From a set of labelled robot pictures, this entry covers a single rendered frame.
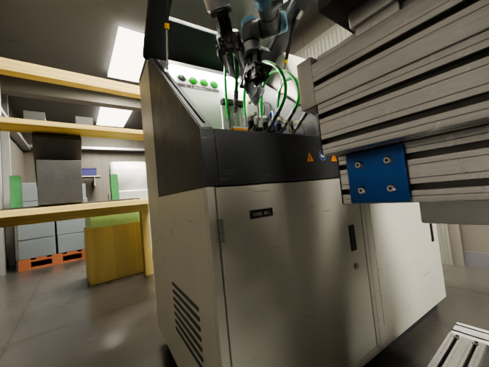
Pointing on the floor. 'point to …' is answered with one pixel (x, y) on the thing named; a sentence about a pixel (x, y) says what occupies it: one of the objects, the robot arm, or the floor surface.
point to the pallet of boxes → (48, 237)
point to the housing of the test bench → (153, 204)
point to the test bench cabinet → (208, 279)
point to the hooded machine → (130, 178)
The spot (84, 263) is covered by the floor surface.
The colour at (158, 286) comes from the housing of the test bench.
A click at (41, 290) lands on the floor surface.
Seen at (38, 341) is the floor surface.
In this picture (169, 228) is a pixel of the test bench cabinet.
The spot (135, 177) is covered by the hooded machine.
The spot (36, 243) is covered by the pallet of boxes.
